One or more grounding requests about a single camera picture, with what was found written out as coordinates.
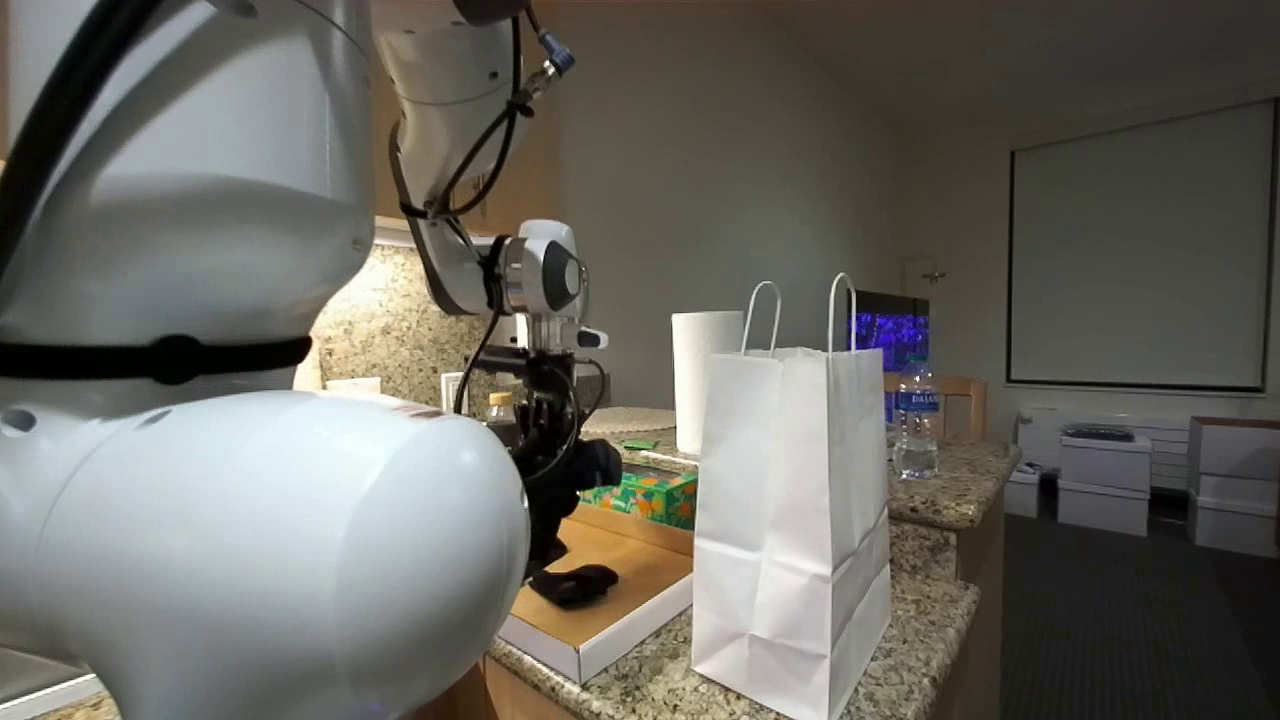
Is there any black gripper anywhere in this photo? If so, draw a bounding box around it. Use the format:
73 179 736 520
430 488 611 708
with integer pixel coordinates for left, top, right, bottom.
511 372 599 471

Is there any small black sock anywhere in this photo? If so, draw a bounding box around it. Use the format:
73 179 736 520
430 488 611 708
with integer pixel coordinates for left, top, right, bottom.
529 562 624 613

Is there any green patterned tissue box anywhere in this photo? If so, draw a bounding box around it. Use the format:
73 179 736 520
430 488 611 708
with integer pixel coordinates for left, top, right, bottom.
575 463 706 534

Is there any white paper bag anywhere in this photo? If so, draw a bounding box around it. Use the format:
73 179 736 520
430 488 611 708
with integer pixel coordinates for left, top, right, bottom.
688 273 896 720

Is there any small white box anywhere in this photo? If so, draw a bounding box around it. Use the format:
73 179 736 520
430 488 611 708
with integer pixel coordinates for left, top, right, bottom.
999 457 1049 520

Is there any white box with dark lid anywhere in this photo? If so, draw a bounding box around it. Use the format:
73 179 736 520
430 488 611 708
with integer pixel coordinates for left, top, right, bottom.
1058 419 1155 539

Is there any large white storage box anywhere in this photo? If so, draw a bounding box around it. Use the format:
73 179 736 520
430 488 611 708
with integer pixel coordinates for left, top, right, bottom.
1190 412 1280 562

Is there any dark sauce bottle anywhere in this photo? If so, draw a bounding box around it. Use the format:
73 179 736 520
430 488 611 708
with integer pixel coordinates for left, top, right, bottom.
481 387 524 448

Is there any white paper towel roll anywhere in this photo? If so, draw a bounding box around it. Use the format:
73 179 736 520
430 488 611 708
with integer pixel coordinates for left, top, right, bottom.
667 310 753 462

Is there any wooden counter cabinet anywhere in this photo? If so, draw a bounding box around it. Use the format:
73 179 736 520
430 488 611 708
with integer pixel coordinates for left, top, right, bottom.
436 657 591 720

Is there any glowing blue display screen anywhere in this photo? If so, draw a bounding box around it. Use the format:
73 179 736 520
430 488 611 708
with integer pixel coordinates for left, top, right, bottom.
854 289 933 377

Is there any blue labelled water bottle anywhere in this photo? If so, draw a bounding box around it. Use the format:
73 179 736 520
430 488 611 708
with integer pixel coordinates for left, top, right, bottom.
887 372 946 486

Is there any wooden dining chair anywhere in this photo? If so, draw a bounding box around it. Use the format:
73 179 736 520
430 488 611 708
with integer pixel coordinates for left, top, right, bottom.
933 372 993 454

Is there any white projection screen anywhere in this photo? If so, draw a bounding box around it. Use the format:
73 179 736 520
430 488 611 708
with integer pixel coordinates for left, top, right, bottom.
1004 95 1280 398

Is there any wooden wall cabinet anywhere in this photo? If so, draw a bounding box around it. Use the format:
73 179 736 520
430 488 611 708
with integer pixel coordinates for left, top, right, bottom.
373 0 571 254

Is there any thin black camera cable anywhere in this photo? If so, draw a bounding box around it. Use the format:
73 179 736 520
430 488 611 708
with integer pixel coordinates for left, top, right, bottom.
390 0 583 404

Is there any thick black cable bundle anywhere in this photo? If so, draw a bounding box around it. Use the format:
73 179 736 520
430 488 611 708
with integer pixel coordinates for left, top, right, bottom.
0 0 152 264

